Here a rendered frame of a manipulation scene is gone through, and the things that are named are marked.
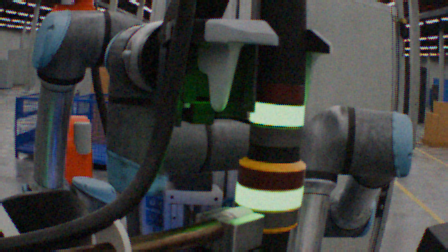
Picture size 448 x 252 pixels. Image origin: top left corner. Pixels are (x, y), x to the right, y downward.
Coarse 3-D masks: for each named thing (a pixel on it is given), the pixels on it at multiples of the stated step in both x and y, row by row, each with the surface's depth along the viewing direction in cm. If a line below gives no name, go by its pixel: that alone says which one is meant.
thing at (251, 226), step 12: (204, 216) 30; (216, 216) 30; (252, 216) 30; (264, 216) 30; (228, 228) 28; (240, 228) 28; (252, 228) 29; (228, 240) 28; (240, 240) 29; (252, 240) 30
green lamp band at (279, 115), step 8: (256, 104) 32; (264, 104) 31; (256, 112) 32; (264, 112) 31; (272, 112) 31; (280, 112) 31; (288, 112) 31; (296, 112) 31; (256, 120) 32; (264, 120) 31; (272, 120) 31; (280, 120) 31; (288, 120) 31; (296, 120) 31
